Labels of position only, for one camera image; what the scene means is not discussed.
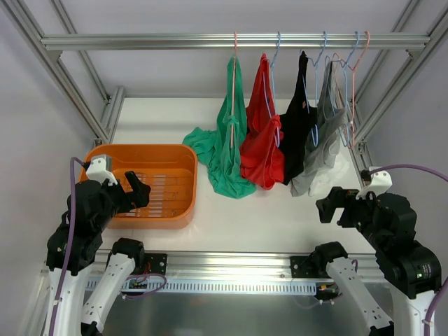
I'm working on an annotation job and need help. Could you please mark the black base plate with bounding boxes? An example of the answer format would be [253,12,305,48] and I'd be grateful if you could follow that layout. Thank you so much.
[143,253,168,275]
[290,255,315,279]

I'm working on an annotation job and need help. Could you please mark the aluminium front rail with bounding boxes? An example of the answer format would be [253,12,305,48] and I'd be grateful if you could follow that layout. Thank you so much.
[40,250,386,279]

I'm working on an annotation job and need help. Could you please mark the blue wire hanger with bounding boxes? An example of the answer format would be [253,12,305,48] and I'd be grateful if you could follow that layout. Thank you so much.
[264,31,283,148]

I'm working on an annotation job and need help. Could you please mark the grey tank top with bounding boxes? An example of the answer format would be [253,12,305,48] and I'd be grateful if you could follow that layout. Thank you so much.
[290,61,346,197]

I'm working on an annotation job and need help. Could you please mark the pink wire hanger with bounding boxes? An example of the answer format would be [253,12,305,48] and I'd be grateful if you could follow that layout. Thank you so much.
[230,31,237,149]

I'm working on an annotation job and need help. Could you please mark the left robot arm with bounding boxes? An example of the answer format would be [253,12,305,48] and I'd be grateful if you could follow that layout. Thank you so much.
[44,171,151,335]

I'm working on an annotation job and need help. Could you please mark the white slotted cable duct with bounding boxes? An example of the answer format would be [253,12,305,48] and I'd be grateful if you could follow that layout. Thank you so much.
[85,277,317,296]

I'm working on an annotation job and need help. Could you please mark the aluminium hanging rail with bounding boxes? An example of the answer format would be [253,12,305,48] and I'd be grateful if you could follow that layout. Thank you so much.
[41,32,431,51]

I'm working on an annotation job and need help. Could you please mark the red tank top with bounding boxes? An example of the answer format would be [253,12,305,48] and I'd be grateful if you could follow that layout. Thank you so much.
[240,54,285,190]

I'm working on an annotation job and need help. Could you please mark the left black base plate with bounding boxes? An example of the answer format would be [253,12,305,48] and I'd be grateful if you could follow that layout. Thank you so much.
[143,253,168,275]

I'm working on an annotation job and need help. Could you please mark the black tank top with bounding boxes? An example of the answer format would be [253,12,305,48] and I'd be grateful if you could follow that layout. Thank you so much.
[279,51,317,186]

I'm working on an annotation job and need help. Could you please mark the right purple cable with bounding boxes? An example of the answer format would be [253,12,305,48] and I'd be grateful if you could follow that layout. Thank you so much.
[367,163,448,336]

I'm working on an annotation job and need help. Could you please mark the pink hanger far right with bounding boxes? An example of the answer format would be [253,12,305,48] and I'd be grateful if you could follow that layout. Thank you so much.
[332,31,371,149]

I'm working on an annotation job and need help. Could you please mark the blue hanger under black top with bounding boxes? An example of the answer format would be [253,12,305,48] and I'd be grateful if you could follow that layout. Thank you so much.
[302,31,328,148]

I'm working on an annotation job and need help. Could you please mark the green tank top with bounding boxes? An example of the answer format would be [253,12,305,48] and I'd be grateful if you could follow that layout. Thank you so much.
[183,56,256,199]

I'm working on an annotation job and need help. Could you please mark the purple cable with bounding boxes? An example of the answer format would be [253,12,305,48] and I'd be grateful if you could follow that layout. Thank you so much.
[367,163,448,336]
[48,156,92,336]

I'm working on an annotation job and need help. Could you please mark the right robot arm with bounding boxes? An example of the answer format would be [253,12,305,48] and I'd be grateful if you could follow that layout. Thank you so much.
[307,187,443,335]

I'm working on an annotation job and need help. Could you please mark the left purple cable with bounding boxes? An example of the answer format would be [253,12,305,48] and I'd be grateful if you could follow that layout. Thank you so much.
[48,156,92,336]

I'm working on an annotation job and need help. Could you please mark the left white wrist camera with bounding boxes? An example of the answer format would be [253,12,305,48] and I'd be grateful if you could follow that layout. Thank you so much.
[86,154,118,186]

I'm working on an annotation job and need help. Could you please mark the orange plastic basket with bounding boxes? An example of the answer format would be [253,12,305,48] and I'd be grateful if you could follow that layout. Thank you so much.
[85,144,198,230]

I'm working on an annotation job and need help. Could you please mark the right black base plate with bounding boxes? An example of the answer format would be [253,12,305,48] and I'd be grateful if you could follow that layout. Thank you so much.
[290,255,315,279]

